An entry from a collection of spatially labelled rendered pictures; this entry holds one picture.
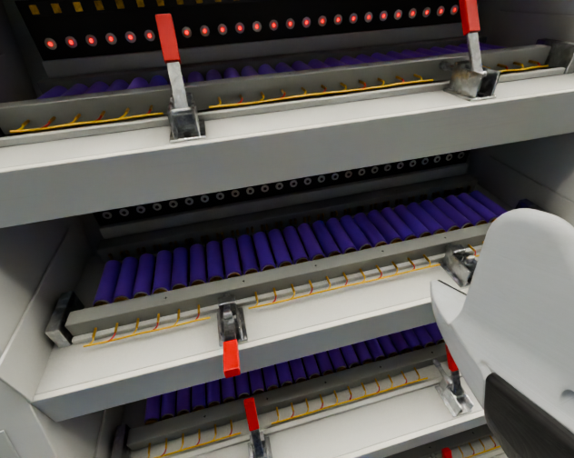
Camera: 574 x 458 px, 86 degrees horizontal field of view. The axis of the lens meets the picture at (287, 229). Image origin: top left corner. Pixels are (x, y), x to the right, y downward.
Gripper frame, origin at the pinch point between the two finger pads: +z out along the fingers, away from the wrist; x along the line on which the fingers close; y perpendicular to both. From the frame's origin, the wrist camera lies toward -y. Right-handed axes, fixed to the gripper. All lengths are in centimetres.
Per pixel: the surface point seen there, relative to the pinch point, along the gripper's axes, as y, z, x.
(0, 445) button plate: -14.4, 16.2, 33.7
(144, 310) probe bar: -6.7, 20.7, 20.5
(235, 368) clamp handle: -8.2, 10.6, 11.9
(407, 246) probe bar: -6.2, 21.2, -9.3
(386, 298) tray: -10.2, 17.9, -4.6
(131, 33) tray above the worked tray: 21.4, 31.5, 17.1
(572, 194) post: -3.4, 19.5, -30.4
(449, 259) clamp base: -8.1, 19.5, -13.6
